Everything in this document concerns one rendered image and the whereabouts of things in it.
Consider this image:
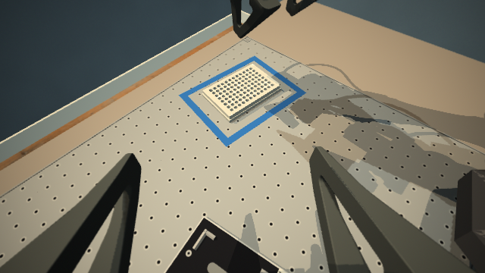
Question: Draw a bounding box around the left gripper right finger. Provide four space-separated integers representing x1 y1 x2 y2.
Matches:
309 146 477 273

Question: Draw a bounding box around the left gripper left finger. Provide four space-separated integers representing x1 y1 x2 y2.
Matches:
0 153 142 273

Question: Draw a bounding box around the beige well plate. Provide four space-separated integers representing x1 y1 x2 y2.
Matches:
202 64 281 122

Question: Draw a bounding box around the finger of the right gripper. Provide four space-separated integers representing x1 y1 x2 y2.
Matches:
286 0 317 16
230 0 281 39

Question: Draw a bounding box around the blue tape outline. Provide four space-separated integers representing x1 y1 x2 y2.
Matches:
180 56 306 147

